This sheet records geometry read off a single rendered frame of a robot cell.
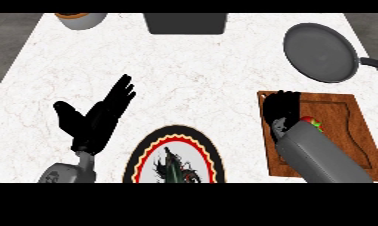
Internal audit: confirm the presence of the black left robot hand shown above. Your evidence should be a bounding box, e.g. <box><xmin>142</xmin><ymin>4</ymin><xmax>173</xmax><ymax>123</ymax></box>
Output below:
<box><xmin>52</xmin><ymin>74</ymin><xmax>138</xmax><ymax>157</ymax></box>

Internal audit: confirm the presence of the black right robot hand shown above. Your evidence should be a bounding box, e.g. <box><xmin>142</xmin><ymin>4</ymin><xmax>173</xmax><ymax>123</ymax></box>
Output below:
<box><xmin>262</xmin><ymin>90</ymin><xmax>303</xmax><ymax>143</ymax></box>

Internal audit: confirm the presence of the red tomato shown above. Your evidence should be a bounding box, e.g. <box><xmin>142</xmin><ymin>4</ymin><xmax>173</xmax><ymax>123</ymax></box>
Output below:
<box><xmin>300</xmin><ymin>115</ymin><xmax>325</xmax><ymax>133</ymax></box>

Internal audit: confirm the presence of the brown wooden cutting board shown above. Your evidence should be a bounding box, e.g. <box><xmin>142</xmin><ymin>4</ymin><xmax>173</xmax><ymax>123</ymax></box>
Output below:
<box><xmin>256</xmin><ymin>90</ymin><xmax>378</xmax><ymax>178</ymax></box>

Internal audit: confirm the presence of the dark grey frying pan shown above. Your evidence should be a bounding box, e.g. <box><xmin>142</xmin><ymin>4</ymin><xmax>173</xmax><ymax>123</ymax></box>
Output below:
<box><xmin>282</xmin><ymin>22</ymin><xmax>378</xmax><ymax>84</ymax></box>

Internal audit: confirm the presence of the black red patterned plate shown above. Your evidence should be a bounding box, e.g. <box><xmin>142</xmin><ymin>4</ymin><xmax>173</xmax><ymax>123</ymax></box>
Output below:
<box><xmin>121</xmin><ymin>124</ymin><xmax>228</xmax><ymax>184</ymax></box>

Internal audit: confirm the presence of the grey pot with brown rim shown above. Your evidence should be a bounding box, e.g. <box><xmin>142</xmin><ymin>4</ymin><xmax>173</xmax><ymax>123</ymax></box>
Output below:
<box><xmin>53</xmin><ymin>13</ymin><xmax>109</xmax><ymax>31</ymax></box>

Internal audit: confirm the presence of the dark grey box appliance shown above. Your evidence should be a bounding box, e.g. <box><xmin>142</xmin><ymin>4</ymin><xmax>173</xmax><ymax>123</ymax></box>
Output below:
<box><xmin>142</xmin><ymin>13</ymin><xmax>229</xmax><ymax>35</ymax></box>

